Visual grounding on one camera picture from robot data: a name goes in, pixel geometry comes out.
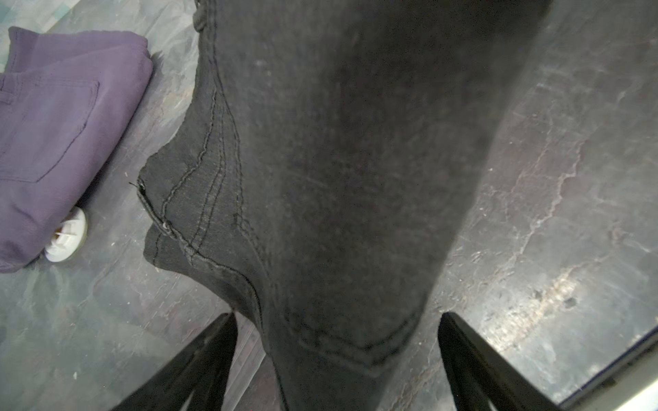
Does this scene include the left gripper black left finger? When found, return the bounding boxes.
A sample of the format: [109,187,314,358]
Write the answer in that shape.
[114,312,238,410]

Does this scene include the purple folded garment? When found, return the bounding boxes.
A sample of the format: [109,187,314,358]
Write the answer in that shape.
[1,27,153,273]

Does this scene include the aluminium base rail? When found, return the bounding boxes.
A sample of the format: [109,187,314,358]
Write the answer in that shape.
[560,329,658,411]

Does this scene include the white round bag valve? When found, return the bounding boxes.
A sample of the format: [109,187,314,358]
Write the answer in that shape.
[44,207,88,263]

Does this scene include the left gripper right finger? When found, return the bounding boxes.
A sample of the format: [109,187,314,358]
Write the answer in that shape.
[438,312,560,410]

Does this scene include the dark grey denim trousers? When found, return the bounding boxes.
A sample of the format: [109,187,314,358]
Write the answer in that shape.
[137,1,550,410]

